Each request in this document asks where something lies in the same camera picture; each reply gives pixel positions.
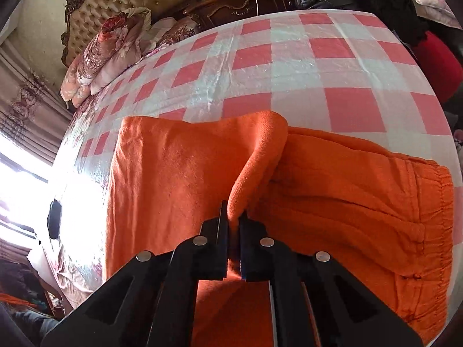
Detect orange fleece pants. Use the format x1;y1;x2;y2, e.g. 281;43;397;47
105;111;453;343

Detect floral pink bed sheet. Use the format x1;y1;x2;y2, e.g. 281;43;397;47
50;107;109;308

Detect mauve patterned curtain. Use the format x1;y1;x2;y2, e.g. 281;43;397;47
0;40;72;165

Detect red white checkered plastic sheet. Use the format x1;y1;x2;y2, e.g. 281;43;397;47
53;9;463;311

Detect floral pink folded quilt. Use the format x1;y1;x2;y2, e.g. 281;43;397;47
60;7;151;107

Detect dark wooden nightstand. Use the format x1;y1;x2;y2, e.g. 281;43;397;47
184;0;295;31

